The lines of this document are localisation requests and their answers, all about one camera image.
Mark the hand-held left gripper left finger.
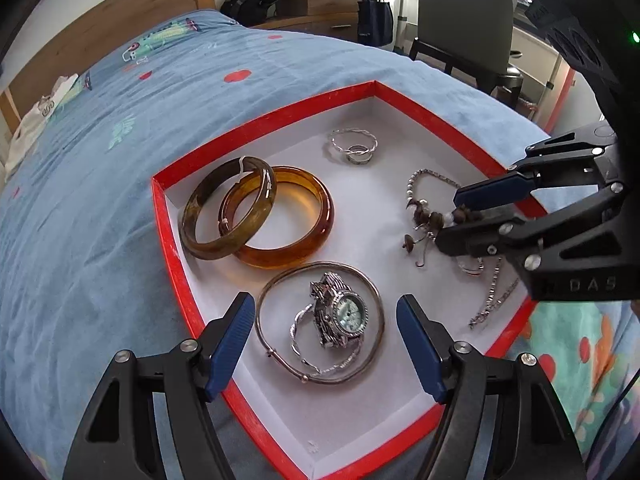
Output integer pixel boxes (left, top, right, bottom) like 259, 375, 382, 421
62, 291, 257, 480

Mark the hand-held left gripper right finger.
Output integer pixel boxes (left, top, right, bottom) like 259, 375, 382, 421
396, 294, 586, 480

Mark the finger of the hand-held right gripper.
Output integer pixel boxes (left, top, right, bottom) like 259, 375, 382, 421
434, 182, 630, 273
452, 121, 623, 212

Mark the thin silver bangle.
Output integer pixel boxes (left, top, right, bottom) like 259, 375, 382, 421
254, 261, 386, 386

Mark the beaded bracelet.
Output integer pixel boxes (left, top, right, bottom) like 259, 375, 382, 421
400, 195, 486, 267

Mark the twisted silver hoop bracelet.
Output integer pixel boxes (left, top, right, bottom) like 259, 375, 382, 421
330, 128, 379, 161
290, 302, 363, 378

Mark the silver chain necklace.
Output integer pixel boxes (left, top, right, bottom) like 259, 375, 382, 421
405, 167, 521, 330

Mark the silver wristwatch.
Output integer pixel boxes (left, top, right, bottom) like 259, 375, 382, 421
310, 271, 369, 352

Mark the red jewelry box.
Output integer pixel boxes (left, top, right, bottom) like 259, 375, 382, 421
151, 80, 548, 480

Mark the dark brown bangle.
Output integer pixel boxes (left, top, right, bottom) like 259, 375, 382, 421
179, 156, 277, 261

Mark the white cabinet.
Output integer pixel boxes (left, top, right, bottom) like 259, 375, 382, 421
505, 25, 576, 133

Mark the grey office chair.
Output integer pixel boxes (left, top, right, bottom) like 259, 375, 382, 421
409, 0, 523, 96

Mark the amber bangle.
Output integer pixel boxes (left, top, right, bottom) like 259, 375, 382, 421
218, 165, 335, 270

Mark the dark blue bag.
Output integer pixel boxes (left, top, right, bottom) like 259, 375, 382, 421
357, 0, 396, 47

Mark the white pillow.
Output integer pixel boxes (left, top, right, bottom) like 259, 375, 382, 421
4, 74, 81, 181

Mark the black backpack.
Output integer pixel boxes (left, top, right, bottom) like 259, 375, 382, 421
220, 0, 282, 27

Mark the wooden headboard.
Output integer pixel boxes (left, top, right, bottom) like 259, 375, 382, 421
0, 0, 216, 136

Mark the black cable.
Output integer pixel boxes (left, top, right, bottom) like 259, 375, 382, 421
585, 374, 640, 466

